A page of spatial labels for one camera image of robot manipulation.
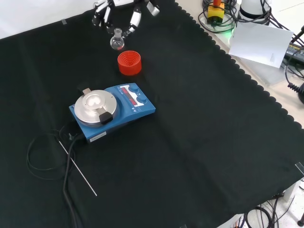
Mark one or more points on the pale board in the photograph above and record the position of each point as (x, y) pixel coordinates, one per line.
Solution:
(260, 44)

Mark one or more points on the blue heater with steel plate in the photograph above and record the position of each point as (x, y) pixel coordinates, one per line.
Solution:
(111, 108)

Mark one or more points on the black cloth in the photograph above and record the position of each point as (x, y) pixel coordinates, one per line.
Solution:
(142, 133)

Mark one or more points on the yellow stop button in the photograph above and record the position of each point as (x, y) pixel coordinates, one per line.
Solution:
(215, 11)

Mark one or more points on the black power adapter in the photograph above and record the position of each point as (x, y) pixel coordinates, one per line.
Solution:
(294, 53)

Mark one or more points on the thin steel temperature probe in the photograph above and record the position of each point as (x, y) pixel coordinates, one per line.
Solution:
(77, 167)

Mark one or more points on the clear round-bottom flask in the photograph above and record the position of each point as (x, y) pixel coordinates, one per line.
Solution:
(117, 41)

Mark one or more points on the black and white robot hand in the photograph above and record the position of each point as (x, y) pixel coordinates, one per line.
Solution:
(135, 17)

